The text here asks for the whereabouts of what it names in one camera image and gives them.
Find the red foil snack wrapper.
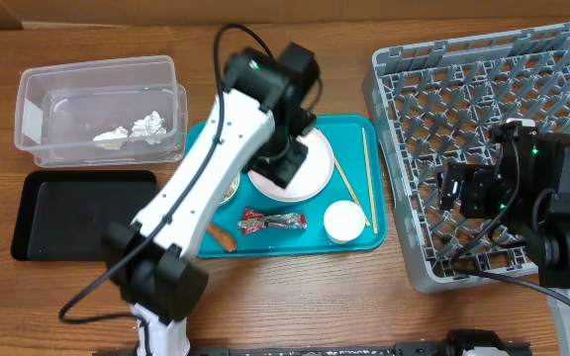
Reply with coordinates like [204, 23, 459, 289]
[237, 208, 307, 235]

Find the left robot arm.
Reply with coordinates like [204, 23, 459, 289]
[101, 43, 320, 355]

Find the wooden chopstick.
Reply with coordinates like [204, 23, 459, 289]
[333, 155, 370, 226]
[361, 128, 378, 234]

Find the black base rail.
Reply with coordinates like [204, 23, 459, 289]
[91, 328, 533, 356]

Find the white bowl with food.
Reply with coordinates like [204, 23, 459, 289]
[220, 173, 240, 206]

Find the large pink plate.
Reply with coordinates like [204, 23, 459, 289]
[248, 129, 334, 203]

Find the white cup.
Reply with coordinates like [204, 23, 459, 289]
[323, 201, 366, 244]

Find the grey dishwasher rack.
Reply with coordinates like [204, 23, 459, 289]
[362, 23, 570, 293]

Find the white tissue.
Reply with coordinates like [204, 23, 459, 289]
[93, 111, 167, 150]

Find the orange carrot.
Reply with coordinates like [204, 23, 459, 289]
[207, 222, 238, 252]

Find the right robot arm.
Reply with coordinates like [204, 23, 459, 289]
[437, 119, 570, 355]

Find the clear plastic storage bin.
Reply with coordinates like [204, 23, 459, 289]
[14, 55, 188, 168]

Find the black plastic tray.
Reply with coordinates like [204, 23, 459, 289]
[10, 170, 157, 261]

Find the teal serving tray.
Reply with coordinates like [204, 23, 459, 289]
[198, 115, 388, 259]

